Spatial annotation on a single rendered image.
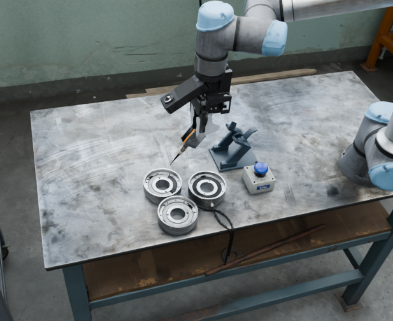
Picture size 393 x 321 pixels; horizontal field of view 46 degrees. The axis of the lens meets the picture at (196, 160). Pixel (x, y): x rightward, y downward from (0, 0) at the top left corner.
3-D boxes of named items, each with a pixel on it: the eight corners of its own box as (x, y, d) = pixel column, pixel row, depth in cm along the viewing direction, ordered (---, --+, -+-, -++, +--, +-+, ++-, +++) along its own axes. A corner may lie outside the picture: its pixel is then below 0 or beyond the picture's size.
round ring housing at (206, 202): (183, 183, 132) (184, 172, 129) (218, 178, 134) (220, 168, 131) (192, 211, 125) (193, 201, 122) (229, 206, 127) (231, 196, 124)
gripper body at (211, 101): (229, 116, 115) (235, 75, 107) (197, 121, 113) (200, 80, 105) (219, 97, 120) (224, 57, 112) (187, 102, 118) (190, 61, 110)
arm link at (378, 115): (391, 134, 139) (409, 97, 129) (400, 165, 129) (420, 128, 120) (351, 128, 139) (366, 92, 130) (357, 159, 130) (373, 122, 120)
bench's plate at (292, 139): (46, 272, 111) (44, 268, 109) (30, 115, 150) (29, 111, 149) (451, 185, 142) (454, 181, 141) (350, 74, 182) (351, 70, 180)
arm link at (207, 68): (200, 64, 101) (190, 44, 107) (199, 81, 105) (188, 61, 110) (232, 60, 103) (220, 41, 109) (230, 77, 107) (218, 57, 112)
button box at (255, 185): (250, 195, 131) (253, 183, 127) (241, 177, 135) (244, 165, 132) (276, 190, 133) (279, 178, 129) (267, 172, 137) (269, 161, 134)
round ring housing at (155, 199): (135, 193, 128) (135, 183, 125) (160, 172, 134) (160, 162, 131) (164, 213, 124) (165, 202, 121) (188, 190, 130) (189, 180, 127)
